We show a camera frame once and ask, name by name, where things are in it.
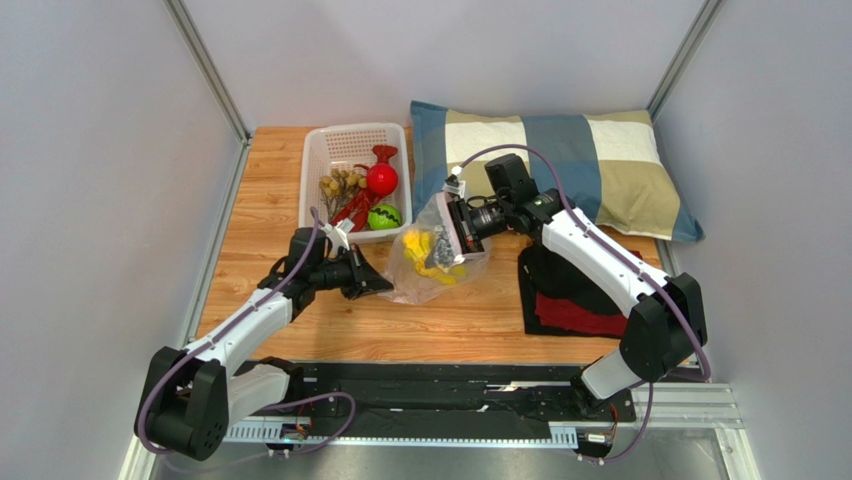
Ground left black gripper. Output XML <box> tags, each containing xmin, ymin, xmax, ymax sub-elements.
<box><xmin>310</xmin><ymin>244</ymin><xmax>394</xmax><ymax>301</ymax></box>

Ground clear zip top bag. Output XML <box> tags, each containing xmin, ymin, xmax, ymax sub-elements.
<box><xmin>379</xmin><ymin>192</ymin><xmax>491</xmax><ymax>305</ymax></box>

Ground yellow toy bananas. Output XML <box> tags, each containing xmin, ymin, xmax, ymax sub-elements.
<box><xmin>403</xmin><ymin>229</ymin><xmax>467</xmax><ymax>285</ymax></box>

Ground green toy watermelon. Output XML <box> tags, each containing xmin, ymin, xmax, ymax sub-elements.
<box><xmin>368</xmin><ymin>204</ymin><xmax>403</xmax><ymax>231</ymax></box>

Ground red toy lobster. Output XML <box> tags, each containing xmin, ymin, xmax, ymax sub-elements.
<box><xmin>331</xmin><ymin>145</ymin><xmax>398</xmax><ymax>232</ymax></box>

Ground red toy strawberry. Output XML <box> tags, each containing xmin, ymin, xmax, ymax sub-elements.
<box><xmin>365</xmin><ymin>163</ymin><xmax>399</xmax><ymax>197</ymax></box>

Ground toy longan bunch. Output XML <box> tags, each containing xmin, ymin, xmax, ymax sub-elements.
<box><xmin>318</xmin><ymin>168</ymin><xmax>367</xmax><ymax>220</ymax></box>

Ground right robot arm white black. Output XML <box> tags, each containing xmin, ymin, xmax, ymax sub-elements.
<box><xmin>426</xmin><ymin>145</ymin><xmax>711</xmax><ymax>405</ymax></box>

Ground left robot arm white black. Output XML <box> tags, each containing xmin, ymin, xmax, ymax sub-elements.
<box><xmin>134</xmin><ymin>226</ymin><xmax>393</xmax><ymax>461</ymax></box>

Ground left idle robot arm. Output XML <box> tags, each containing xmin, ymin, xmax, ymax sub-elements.
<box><xmin>216</xmin><ymin>244</ymin><xmax>393</xmax><ymax>424</ymax></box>

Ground black baseball cap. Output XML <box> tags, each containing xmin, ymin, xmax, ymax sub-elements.
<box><xmin>518</xmin><ymin>245</ymin><xmax>621</xmax><ymax>315</ymax></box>

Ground black folded cloth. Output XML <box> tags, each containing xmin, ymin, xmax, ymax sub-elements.
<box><xmin>517</xmin><ymin>249</ymin><xmax>634</xmax><ymax>339</ymax></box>

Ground red folded cloth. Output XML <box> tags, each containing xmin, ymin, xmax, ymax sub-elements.
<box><xmin>533</xmin><ymin>249</ymin><xmax>646</xmax><ymax>338</ymax></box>

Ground white plastic basket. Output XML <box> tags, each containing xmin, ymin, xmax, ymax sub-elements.
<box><xmin>298</xmin><ymin>123</ymin><xmax>413</xmax><ymax>243</ymax></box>

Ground plaid blue beige pillow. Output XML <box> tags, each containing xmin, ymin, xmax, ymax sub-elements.
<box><xmin>410</xmin><ymin>101</ymin><xmax>705</xmax><ymax>243</ymax></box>

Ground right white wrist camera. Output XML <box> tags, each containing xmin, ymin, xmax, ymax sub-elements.
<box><xmin>442</xmin><ymin>166</ymin><xmax>466</xmax><ymax>198</ymax></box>

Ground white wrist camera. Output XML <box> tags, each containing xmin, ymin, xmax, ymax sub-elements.
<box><xmin>321</xmin><ymin>218</ymin><xmax>354</xmax><ymax>255</ymax></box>
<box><xmin>442</xmin><ymin>166</ymin><xmax>466</xmax><ymax>198</ymax></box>

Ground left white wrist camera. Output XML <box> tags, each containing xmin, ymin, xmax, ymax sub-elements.
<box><xmin>321</xmin><ymin>218</ymin><xmax>354</xmax><ymax>255</ymax></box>

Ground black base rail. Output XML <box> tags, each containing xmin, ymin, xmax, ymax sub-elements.
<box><xmin>192</xmin><ymin>359</ymin><xmax>640</xmax><ymax>449</ymax></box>

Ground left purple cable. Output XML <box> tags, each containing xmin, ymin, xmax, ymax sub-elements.
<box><xmin>134</xmin><ymin>206</ymin><xmax>327</xmax><ymax>457</ymax></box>

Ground purple cable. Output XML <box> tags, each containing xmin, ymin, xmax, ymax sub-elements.
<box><xmin>456</xmin><ymin>144</ymin><xmax>712</xmax><ymax>383</ymax></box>
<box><xmin>134</xmin><ymin>206</ymin><xmax>327</xmax><ymax>457</ymax></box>

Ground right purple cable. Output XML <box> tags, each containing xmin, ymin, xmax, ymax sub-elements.
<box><xmin>456</xmin><ymin>144</ymin><xmax>712</xmax><ymax>383</ymax></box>

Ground right aluminium frame post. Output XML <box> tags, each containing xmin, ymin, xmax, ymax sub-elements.
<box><xmin>647</xmin><ymin>0</ymin><xmax>726</xmax><ymax>123</ymax></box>

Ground aluminium frame post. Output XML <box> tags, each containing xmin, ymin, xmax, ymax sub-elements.
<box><xmin>163</xmin><ymin>0</ymin><xmax>253</xmax><ymax>149</ymax></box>
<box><xmin>647</xmin><ymin>0</ymin><xmax>726</xmax><ymax>123</ymax></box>

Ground left aluminium frame post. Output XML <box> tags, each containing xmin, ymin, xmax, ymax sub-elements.
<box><xmin>163</xmin><ymin>0</ymin><xmax>253</xmax><ymax>149</ymax></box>

